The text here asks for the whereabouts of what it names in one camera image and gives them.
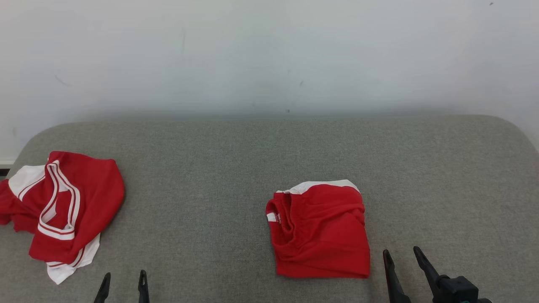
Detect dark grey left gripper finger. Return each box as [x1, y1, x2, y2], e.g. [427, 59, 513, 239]
[93, 272, 111, 303]
[138, 270, 150, 303]

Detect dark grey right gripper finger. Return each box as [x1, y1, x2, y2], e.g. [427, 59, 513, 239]
[382, 249, 411, 303]
[413, 246, 440, 291]

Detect red jersey white trim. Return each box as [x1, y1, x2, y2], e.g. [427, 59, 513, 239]
[265, 180, 371, 279]

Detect red basketball jersey number 23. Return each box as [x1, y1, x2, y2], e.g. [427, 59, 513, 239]
[0, 151, 125, 285]

